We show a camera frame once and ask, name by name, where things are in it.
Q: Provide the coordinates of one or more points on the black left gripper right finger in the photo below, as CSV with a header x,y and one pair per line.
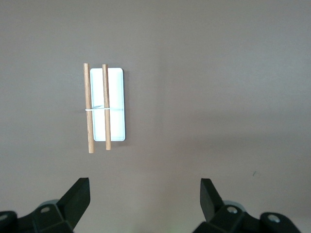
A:
x,y
211,201

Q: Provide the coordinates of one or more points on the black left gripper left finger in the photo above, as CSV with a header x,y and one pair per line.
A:
x,y
75,201

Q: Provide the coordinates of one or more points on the white towel rack base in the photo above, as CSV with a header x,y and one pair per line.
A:
x,y
116,97

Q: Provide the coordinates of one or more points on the wooden rack rod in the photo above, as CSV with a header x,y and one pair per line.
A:
x,y
106,109
89,109

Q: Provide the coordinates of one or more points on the brown table cover sheet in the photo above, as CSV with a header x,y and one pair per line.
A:
x,y
218,72

